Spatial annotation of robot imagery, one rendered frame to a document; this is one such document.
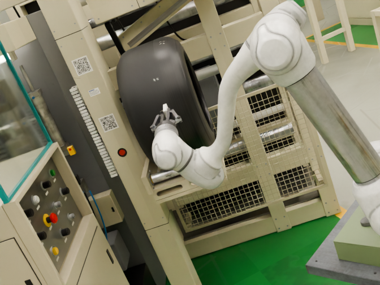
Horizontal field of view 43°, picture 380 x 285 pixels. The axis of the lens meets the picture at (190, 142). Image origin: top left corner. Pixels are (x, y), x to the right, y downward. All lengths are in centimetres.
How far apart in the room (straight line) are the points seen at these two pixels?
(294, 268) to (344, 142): 160
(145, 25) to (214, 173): 111
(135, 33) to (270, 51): 142
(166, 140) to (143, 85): 47
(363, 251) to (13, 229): 118
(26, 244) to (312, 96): 106
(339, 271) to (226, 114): 66
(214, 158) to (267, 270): 139
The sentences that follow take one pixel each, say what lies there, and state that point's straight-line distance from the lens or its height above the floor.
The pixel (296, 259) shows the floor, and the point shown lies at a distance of 298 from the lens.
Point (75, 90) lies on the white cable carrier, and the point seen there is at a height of 142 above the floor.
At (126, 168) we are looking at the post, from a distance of 238.
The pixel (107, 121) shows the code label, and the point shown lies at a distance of 231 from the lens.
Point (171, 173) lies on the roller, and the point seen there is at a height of 91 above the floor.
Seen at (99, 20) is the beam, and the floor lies 165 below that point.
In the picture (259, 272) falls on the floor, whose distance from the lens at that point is 298.
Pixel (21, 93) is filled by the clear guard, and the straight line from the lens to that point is 211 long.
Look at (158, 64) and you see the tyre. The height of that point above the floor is 142.
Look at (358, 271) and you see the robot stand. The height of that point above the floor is 65.
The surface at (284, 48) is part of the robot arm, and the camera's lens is 126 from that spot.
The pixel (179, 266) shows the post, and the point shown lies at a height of 36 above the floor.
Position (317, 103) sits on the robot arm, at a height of 130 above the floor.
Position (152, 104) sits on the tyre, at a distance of 205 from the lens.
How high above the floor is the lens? 177
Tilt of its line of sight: 20 degrees down
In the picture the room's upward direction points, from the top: 22 degrees counter-clockwise
